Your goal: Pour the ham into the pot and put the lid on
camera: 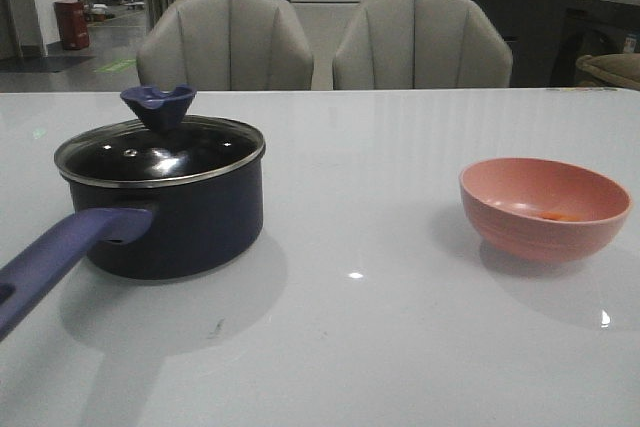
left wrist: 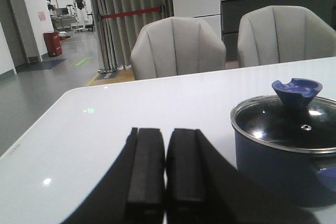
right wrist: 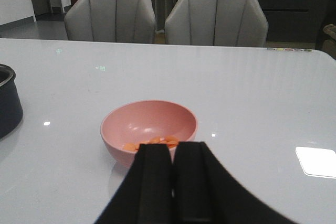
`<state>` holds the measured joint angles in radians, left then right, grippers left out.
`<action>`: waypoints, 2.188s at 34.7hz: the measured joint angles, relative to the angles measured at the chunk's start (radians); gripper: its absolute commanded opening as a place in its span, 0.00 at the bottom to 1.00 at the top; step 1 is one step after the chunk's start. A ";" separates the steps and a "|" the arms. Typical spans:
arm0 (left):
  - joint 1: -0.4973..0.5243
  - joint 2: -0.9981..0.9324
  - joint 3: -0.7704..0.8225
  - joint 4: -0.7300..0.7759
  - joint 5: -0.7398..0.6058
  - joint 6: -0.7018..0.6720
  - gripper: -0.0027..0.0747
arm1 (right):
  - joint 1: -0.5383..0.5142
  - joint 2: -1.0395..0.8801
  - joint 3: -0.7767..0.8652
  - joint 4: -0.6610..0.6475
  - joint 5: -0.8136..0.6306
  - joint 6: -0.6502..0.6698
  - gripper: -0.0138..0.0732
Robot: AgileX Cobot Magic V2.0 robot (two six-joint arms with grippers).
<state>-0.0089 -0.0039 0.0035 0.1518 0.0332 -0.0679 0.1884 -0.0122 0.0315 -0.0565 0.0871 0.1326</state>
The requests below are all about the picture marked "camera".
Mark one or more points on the dark blue saucepan purple handle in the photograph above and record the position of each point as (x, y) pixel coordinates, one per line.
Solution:
(146, 233)

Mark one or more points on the dark washing machine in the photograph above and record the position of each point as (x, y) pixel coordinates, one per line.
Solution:
(594, 27)

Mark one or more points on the glass lid blue knob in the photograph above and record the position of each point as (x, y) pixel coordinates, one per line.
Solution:
(163, 146)

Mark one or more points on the grey upholstered chair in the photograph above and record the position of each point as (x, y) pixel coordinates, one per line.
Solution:
(227, 45)
(421, 44)

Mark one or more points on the beige cushion sofa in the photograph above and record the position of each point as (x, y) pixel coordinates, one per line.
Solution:
(611, 70)

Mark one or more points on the red trash bin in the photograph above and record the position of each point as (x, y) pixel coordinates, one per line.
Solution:
(72, 26)

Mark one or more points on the right grey upholstered chair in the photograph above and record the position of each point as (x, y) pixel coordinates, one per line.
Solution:
(421, 44)

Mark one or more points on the pink bowl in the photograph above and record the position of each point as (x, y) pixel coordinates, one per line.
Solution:
(502, 199)

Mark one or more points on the left grey upholstered chair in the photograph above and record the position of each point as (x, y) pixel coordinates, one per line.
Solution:
(227, 45)

